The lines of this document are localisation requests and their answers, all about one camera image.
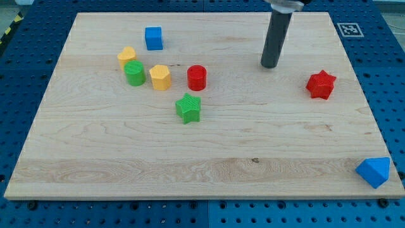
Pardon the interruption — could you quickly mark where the red cylinder block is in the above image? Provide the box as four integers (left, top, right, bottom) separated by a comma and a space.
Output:
187, 65, 207, 91

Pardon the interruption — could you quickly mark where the green cylinder block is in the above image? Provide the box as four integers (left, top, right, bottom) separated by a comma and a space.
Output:
124, 60, 146, 86

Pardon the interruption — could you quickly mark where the yellow heart block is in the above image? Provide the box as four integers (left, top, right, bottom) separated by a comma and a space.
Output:
117, 46, 137, 71

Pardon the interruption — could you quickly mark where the yellow hexagon block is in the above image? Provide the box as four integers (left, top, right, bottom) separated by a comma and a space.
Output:
149, 65, 171, 91

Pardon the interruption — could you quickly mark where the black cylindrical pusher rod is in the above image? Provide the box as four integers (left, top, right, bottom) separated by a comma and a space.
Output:
261, 10, 292, 68

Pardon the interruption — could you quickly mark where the translucent rod mount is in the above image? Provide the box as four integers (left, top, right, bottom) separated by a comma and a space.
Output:
264, 0, 304, 14

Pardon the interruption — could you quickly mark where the blue triangle block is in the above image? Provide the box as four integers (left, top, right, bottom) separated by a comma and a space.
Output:
355, 157, 390, 189

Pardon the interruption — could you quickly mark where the green star block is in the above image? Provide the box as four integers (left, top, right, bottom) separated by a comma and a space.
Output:
175, 93, 201, 124

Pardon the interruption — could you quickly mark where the light wooden board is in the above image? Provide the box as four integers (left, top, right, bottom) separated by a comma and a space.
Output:
4, 12, 404, 201

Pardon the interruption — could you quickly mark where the red star block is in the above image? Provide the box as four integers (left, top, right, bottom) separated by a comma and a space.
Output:
306, 70, 337, 100

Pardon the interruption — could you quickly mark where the blue cube block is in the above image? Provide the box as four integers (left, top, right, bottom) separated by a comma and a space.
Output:
144, 27, 163, 51

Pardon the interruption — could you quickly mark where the white fiducial marker tag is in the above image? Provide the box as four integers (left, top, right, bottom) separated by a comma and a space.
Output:
337, 22, 364, 37

